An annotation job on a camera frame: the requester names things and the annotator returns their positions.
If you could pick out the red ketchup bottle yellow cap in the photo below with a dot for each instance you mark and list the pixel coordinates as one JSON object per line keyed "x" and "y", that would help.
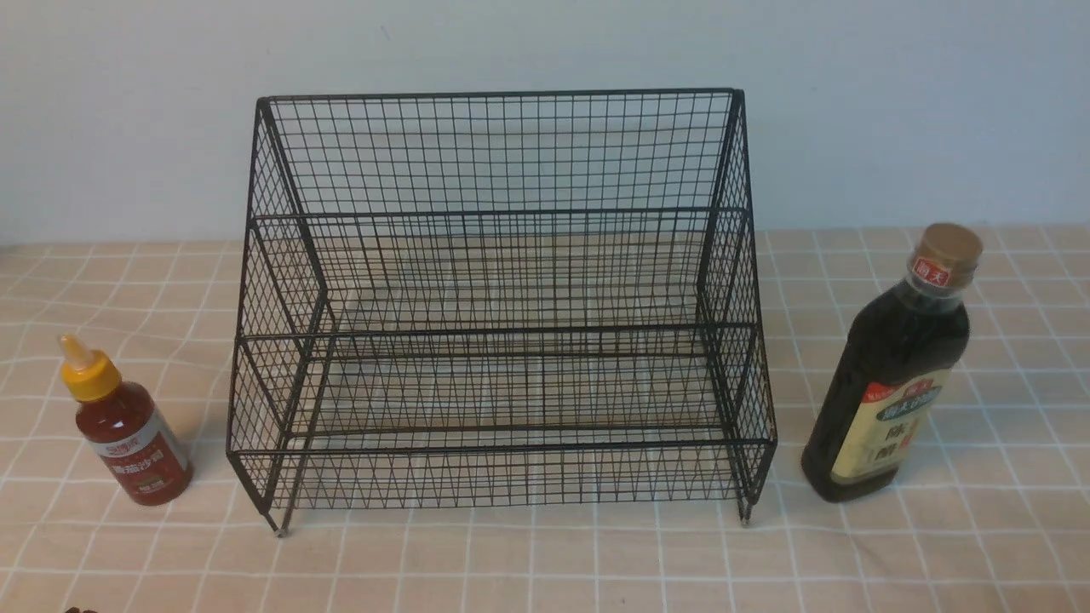
{"x": 123, "y": 425}

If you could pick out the black wire mesh shelf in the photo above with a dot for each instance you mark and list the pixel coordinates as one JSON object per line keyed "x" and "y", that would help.
{"x": 500, "y": 299}

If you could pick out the beige checkered tablecloth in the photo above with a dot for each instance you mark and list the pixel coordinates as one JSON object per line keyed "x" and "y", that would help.
{"x": 989, "y": 514}

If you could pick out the dark vinegar bottle gold cap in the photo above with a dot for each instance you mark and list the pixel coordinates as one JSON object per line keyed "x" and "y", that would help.
{"x": 899, "y": 353}

